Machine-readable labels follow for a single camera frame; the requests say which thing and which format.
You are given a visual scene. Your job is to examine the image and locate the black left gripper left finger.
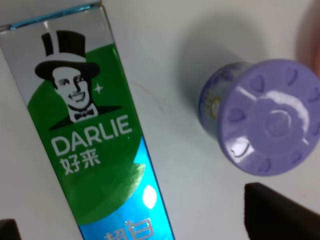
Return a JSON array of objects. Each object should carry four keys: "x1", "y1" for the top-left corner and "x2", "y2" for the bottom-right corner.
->
[{"x1": 0, "y1": 218, "x2": 21, "y2": 240}]

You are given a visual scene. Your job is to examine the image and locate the Darlie toothpaste box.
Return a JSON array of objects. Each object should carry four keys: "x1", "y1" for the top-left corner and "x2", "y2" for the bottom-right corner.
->
[{"x1": 0, "y1": 4, "x2": 175, "y2": 240}]

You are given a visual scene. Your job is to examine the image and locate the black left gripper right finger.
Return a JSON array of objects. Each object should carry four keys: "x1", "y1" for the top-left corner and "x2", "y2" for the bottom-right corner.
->
[{"x1": 244, "y1": 182, "x2": 320, "y2": 240}]

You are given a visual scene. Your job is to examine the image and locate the purple lidded jar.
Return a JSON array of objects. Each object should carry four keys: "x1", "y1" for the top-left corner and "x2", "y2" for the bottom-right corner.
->
[{"x1": 198, "y1": 59, "x2": 320, "y2": 177}]

